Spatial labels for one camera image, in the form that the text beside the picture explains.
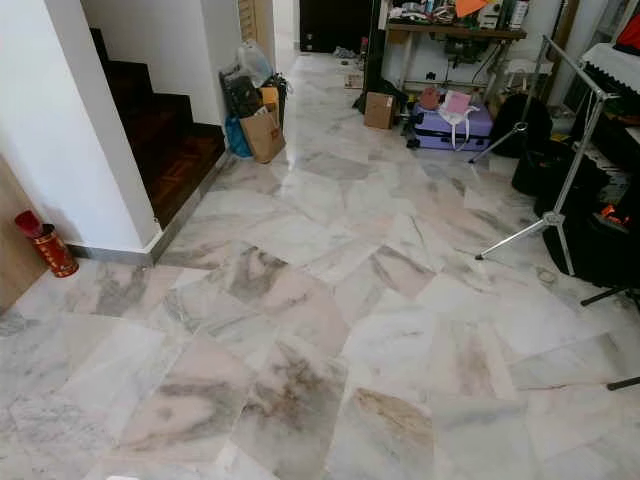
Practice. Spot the light wooden panel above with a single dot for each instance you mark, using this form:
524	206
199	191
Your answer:
15	255

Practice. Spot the red tin canister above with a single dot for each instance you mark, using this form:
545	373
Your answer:
52	250

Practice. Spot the dark wooden staircase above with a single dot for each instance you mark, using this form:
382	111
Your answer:
168	145

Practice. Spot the blue bag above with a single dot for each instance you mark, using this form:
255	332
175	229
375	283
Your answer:
237	140

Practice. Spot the brown paper bag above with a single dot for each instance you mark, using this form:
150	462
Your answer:
264	136

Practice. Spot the clear plastic bag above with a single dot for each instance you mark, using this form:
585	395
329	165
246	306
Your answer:
254	62

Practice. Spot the small plain cardboard box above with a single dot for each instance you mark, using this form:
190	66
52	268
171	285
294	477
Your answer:
379	111

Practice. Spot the purple suitcase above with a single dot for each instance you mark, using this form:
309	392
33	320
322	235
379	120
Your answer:
435	130

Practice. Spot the small brown bag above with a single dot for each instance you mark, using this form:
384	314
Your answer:
429	98

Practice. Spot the pink and white bag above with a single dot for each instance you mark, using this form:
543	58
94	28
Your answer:
457	102

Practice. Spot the wooden shelf table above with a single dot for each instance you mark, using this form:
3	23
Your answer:
456	32

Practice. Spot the black backpack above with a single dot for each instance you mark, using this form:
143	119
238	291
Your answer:
523	122

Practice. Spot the white stool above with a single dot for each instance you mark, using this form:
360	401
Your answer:
526	70

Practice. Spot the silver keyboard stand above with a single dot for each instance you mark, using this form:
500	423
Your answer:
568	180

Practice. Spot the large black bag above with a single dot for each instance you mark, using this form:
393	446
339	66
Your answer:
600	240

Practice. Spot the black stand leg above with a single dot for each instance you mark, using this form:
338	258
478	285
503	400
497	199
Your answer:
610	295

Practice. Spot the white keyboard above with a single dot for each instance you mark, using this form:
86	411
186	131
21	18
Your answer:
610	68

